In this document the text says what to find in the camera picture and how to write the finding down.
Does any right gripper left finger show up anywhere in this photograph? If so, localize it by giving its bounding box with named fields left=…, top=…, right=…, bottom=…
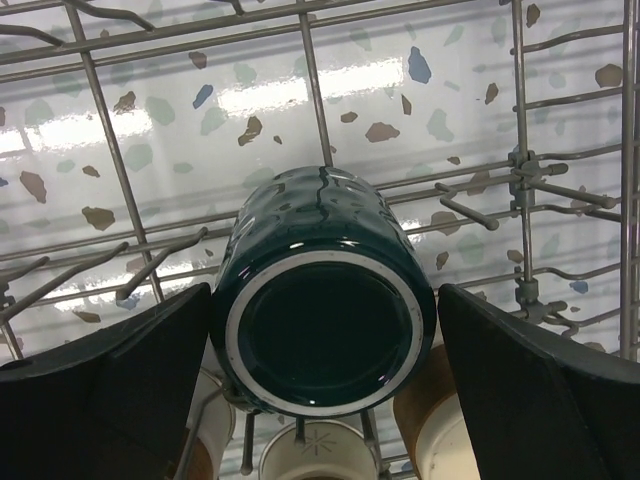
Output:
left=1, top=283, right=211, bottom=479

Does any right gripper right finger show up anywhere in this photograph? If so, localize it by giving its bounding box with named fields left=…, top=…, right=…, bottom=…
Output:
left=438, top=284, right=639, bottom=479

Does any dark green mug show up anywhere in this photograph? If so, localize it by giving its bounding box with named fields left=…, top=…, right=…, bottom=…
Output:
left=211, top=166, right=437, bottom=418

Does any beige brown cup left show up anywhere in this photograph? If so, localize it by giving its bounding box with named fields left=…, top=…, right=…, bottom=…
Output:
left=165, top=368, right=236, bottom=479

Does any beige brown cup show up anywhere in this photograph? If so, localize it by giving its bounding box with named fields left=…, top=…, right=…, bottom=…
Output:
left=392, top=344, right=480, bottom=480
left=165, top=368, right=236, bottom=479
left=258, top=420, right=379, bottom=480

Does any beige brown cup right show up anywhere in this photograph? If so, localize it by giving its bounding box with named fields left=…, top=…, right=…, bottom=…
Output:
left=392, top=344, right=480, bottom=480

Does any beige brown cup middle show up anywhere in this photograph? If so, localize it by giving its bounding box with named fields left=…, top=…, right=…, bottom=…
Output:
left=258, top=420, right=379, bottom=480

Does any grey wire dish rack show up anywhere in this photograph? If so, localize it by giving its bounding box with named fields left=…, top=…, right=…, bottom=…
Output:
left=0, top=0, right=640, bottom=480

